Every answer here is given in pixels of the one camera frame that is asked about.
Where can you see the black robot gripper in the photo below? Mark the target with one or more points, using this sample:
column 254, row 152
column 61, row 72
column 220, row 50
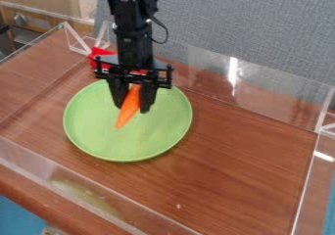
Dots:
column 138, row 67

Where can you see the orange toy carrot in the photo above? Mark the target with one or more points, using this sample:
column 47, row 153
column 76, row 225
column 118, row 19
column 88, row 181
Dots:
column 130, row 107

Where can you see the red plastic block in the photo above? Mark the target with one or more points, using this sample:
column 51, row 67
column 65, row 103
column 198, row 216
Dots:
column 103, row 59

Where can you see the green round plate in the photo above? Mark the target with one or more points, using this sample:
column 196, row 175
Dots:
column 143, row 138

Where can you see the clear acrylic enclosure wall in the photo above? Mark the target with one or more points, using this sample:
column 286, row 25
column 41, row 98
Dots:
column 247, row 174

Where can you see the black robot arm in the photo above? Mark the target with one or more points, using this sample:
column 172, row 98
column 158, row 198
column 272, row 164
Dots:
column 134, row 14

